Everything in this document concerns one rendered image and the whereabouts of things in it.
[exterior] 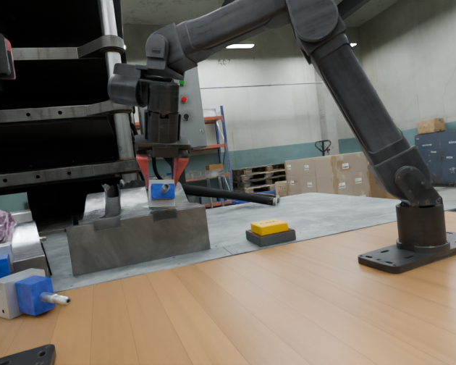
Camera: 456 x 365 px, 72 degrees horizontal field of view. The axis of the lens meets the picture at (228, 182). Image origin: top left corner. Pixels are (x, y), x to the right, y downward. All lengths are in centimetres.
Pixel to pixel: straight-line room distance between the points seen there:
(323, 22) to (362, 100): 12
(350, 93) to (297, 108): 808
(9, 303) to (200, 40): 48
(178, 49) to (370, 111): 32
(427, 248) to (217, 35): 45
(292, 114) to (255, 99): 106
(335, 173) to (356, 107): 387
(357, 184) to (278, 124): 406
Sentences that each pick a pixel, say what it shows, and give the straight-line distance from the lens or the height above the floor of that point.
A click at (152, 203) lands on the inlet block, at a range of 64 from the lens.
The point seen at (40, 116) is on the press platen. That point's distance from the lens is 150.
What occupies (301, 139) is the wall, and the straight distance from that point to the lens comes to 851.
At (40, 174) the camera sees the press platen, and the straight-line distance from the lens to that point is 148.
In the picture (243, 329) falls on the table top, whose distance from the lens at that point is 36.
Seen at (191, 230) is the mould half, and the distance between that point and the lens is 65.
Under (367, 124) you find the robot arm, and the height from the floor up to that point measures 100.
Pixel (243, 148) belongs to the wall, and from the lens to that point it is 781.
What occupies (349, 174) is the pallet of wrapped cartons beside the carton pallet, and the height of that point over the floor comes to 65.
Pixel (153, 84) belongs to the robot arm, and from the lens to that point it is 59.
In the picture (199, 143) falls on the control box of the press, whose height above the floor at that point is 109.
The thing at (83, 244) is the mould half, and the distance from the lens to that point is 65.
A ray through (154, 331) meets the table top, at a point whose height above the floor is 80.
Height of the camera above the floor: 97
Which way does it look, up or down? 3 degrees down
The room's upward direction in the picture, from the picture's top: 7 degrees counter-clockwise
